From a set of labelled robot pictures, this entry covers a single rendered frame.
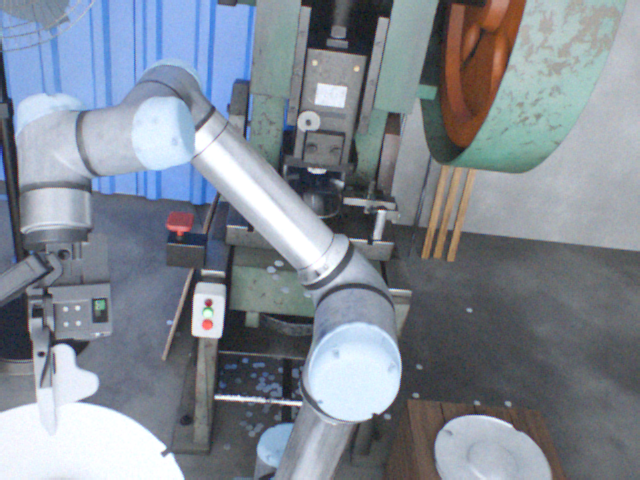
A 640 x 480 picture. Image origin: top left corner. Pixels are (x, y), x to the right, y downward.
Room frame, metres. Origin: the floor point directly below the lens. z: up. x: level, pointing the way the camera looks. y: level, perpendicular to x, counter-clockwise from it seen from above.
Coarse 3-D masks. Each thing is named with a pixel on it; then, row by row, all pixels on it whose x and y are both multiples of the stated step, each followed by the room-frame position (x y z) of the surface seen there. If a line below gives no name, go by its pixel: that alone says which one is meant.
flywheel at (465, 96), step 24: (504, 0) 1.57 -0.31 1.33; (456, 24) 1.91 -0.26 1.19; (480, 24) 1.62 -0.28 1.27; (504, 24) 1.56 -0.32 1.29; (456, 48) 1.87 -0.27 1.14; (480, 48) 1.69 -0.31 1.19; (504, 48) 1.57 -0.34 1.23; (456, 72) 1.81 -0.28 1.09; (480, 72) 1.63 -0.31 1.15; (456, 96) 1.73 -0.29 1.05; (480, 96) 1.58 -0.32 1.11; (456, 120) 1.60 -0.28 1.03; (480, 120) 1.42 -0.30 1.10; (456, 144) 1.55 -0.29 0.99
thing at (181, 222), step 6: (174, 216) 1.35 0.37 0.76; (180, 216) 1.35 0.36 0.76; (186, 216) 1.36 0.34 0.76; (192, 216) 1.36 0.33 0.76; (168, 222) 1.32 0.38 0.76; (174, 222) 1.32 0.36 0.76; (180, 222) 1.33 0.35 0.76; (186, 222) 1.33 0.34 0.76; (192, 222) 1.34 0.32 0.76; (168, 228) 1.31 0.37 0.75; (174, 228) 1.31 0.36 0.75; (180, 228) 1.31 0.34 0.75; (186, 228) 1.31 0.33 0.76; (180, 234) 1.34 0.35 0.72
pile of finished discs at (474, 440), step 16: (464, 416) 1.24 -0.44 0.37; (480, 416) 1.26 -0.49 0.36; (448, 432) 1.19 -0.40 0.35; (464, 432) 1.19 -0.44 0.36; (480, 432) 1.20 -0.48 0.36; (496, 432) 1.21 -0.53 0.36; (512, 432) 1.23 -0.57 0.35; (448, 448) 1.13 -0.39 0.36; (464, 448) 1.14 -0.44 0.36; (480, 448) 1.14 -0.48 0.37; (496, 448) 1.15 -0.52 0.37; (512, 448) 1.17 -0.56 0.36; (528, 448) 1.18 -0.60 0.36; (448, 464) 1.08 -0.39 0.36; (464, 464) 1.09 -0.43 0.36; (480, 464) 1.09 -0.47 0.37; (496, 464) 1.10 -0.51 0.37; (512, 464) 1.11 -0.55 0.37; (528, 464) 1.13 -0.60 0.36; (544, 464) 1.13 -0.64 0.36
